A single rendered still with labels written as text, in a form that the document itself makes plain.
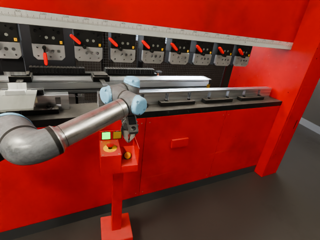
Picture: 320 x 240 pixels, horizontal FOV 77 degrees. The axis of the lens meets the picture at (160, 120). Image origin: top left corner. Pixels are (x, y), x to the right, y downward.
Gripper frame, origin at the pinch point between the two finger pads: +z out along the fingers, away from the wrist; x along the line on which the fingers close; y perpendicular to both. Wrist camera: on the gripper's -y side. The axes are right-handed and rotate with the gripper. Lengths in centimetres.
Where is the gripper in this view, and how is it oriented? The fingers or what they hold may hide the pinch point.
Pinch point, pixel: (128, 141)
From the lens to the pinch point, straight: 111.1
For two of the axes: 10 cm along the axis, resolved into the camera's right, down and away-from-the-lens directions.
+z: -1.4, 8.5, 5.1
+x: -9.5, 0.4, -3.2
